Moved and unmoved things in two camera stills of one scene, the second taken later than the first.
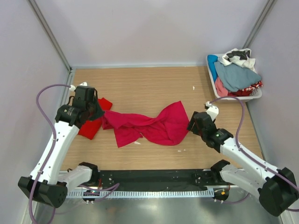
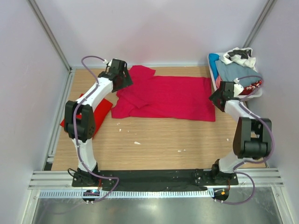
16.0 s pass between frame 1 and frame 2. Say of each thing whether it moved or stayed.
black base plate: stayed
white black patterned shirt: stayed
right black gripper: moved
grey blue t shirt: stayed
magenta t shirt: moved
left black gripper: moved
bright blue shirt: stayed
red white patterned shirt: stayed
